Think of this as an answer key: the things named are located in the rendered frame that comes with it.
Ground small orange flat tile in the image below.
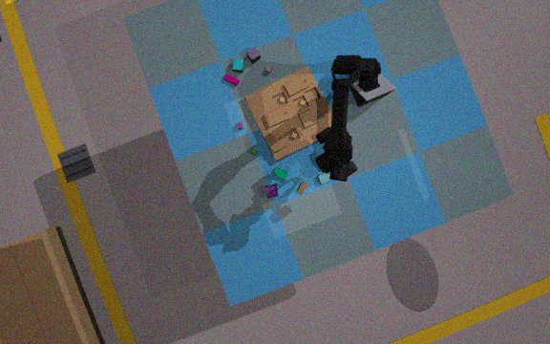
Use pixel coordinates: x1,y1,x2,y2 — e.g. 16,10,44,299
298,182,307,194

